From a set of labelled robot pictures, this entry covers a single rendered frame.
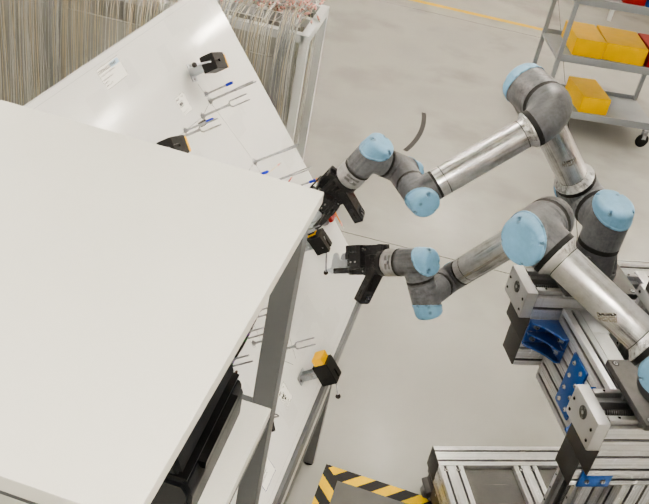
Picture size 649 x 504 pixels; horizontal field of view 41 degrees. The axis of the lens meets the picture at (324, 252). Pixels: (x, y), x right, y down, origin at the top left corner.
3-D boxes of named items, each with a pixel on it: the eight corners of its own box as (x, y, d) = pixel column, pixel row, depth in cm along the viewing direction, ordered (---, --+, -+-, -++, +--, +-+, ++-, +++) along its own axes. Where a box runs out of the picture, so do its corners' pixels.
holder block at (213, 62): (170, 65, 210) (199, 51, 206) (194, 64, 220) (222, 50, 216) (176, 83, 211) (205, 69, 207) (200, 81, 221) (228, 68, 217)
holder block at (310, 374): (315, 409, 225) (347, 401, 221) (293, 373, 220) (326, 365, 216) (319, 397, 229) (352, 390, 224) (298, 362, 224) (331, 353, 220)
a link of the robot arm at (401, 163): (418, 202, 221) (385, 189, 216) (402, 179, 230) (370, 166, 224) (435, 177, 218) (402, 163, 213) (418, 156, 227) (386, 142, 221)
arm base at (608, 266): (601, 255, 254) (613, 227, 249) (623, 286, 242) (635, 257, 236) (554, 252, 251) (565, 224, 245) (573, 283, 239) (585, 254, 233)
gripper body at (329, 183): (308, 187, 232) (334, 160, 225) (333, 205, 234) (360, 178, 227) (302, 204, 226) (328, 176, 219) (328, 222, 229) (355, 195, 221)
